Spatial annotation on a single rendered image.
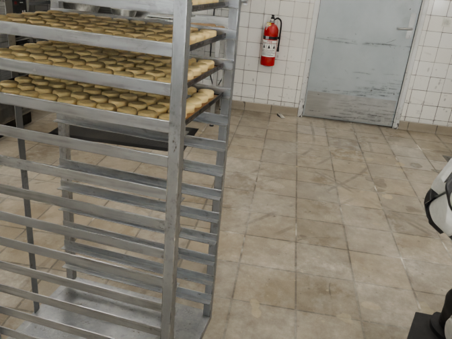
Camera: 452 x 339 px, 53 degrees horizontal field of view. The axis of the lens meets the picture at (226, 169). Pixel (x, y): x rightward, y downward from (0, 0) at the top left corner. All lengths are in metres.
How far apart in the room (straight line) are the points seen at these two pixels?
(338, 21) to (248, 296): 3.49
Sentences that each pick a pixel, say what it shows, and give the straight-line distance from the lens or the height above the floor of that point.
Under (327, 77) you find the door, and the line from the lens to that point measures 5.18.
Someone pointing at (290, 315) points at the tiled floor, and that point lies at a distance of 2.21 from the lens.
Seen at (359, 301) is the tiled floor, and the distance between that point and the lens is 2.40.
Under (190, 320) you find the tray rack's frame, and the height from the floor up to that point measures 0.15.
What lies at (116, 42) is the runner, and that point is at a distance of 1.12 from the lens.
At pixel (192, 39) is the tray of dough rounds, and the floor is 1.24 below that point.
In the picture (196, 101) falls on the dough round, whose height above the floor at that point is 1.06.
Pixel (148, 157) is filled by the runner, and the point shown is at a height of 0.96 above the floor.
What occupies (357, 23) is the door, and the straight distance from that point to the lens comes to 5.13.
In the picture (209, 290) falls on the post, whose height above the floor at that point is 0.27.
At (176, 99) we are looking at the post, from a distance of 1.05.
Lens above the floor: 1.40
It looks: 23 degrees down
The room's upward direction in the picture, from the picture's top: 5 degrees clockwise
